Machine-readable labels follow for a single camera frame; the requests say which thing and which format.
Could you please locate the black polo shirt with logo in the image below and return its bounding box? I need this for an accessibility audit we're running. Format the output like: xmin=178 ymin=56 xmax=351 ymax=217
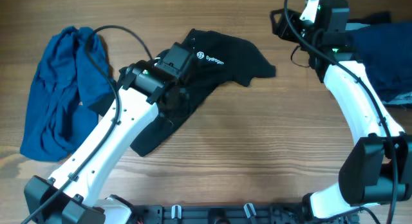
xmin=92 ymin=29 xmax=276 ymax=156

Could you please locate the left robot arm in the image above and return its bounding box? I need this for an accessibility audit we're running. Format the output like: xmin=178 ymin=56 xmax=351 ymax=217
xmin=24 ymin=42 xmax=194 ymax=223

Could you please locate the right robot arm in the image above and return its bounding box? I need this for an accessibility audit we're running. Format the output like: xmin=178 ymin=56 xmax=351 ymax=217
xmin=270 ymin=0 xmax=411 ymax=223

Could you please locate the black folded garment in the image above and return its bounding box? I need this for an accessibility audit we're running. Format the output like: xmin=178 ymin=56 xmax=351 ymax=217
xmin=346 ymin=11 xmax=412 ymax=109

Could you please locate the dark navy folded garment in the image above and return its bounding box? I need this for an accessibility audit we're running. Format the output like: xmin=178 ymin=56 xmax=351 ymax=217
xmin=349 ymin=21 xmax=412 ymax=103

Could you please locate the light blue folded garment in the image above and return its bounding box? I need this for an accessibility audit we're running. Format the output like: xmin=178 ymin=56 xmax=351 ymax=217
xmin=346 ymin=23 xmax=412 ymax=106

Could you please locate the blue crumpled shirt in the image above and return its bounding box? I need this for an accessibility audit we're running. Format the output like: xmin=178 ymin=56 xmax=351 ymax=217
xmin=20 ymin=26 xmax=113 ymax=162

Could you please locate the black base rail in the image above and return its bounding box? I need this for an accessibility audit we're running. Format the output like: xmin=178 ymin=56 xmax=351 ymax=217
xmin=128 ymin=203 xmax=360 ymax=224

